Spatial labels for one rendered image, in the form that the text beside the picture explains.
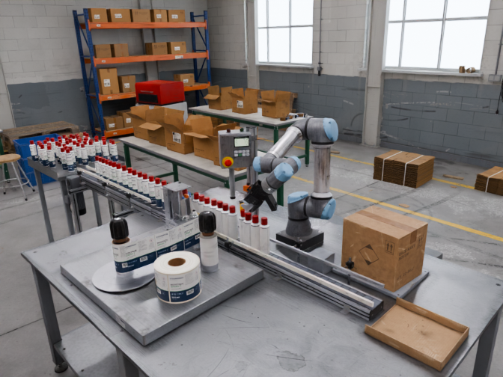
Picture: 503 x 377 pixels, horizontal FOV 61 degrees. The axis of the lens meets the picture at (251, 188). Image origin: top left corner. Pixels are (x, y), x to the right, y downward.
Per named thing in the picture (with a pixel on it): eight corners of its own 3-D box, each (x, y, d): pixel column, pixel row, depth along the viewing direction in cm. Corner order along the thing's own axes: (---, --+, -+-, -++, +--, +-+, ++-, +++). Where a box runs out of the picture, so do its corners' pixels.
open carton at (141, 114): (125, 138, 534) (121, 108, 521) (156, 132, 562) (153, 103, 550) (141, 142, 507) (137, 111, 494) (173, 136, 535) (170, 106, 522)
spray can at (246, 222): (242, 247, 228) (241, 212, 221) (251, 245, 230) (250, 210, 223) (246, 251, 224) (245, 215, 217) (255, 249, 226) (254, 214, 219)
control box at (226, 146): (219, 164, 235) (217, 130, 228) (249, 161, 237) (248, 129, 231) (221, 169, 225) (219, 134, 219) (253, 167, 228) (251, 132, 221)
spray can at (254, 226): (249, 252, 222) (248, 217, 215) (254, 248, 227) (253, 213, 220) (258, 254, 220) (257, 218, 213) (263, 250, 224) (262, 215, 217)
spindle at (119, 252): (112, 273, 204) (103, 218, 194) (129, 266, 210) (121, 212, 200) (121, 280, 198) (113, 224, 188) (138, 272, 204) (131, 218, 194)
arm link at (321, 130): (312, 214, 241) (314, 117, 228) (337, 218, 233) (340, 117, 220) (302, 219, 231) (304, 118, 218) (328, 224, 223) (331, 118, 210)
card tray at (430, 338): (364, 332, 168) (364, 324, 167) (396, 304, 185) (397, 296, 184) (440, 371, 148) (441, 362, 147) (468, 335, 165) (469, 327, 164)
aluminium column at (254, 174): (248, 240, 246) (245, 126, 224) (254, 238, 249) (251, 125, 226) (254, 243, 243) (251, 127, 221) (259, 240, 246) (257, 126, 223)
